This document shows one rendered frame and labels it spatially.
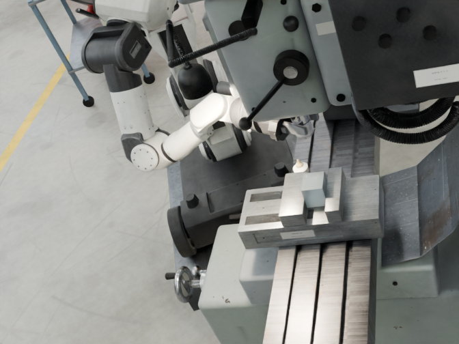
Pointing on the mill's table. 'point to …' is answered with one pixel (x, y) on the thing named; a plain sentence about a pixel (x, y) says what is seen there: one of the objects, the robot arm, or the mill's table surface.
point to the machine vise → (316, 214)
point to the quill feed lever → (292, 73)
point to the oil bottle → (300, 166)
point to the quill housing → (276, 22)
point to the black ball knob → (291, 23)
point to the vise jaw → (293, 201)
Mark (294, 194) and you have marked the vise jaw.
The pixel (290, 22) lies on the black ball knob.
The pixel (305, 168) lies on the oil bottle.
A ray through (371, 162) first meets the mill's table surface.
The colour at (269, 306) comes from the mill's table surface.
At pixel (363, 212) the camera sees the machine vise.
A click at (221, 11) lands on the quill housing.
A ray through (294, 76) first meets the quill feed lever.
